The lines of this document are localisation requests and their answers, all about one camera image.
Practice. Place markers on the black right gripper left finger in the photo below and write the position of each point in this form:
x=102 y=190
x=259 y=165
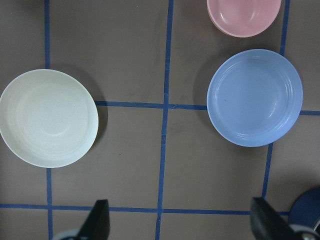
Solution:
x=97 y=224

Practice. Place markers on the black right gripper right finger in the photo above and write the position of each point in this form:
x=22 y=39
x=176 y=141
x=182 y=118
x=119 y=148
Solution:
x=267 y=224

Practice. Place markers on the white plate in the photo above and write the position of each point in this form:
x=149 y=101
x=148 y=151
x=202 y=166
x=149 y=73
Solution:
x=48 y=118

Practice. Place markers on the blue plate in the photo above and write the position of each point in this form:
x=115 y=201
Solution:
x=254 y=98

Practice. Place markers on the dark blue pot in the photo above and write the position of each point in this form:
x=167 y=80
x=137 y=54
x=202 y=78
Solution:
x=305 y=211

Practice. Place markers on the pink bowl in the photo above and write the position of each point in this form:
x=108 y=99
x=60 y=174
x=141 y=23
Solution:
x=243 y=18

